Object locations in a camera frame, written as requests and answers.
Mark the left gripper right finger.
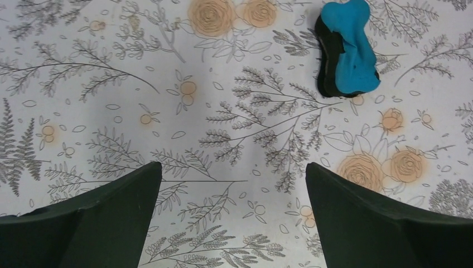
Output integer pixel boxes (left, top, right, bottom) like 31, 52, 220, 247
306, 162, 472, 267

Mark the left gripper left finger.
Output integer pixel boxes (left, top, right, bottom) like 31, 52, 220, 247
1, 162, 162, 267

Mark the blue heart eraser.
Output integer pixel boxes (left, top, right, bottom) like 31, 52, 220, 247
314, 1, 380, 98

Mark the floral patterned tablecloth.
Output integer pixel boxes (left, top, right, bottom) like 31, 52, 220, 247
1, 1, 472, 267

